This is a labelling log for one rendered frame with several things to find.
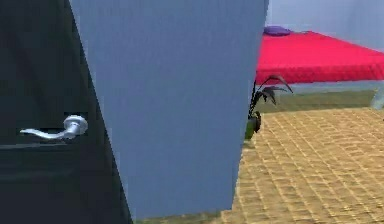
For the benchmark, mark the red bed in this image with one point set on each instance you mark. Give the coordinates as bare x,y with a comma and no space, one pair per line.
316,56

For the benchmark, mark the black room door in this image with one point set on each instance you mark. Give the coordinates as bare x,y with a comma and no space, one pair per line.
40,66

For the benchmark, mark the purple pillow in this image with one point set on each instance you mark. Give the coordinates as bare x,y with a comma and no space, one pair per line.
276,31

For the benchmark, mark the dark potted house plant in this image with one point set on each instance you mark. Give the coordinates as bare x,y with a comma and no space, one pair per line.
263,93

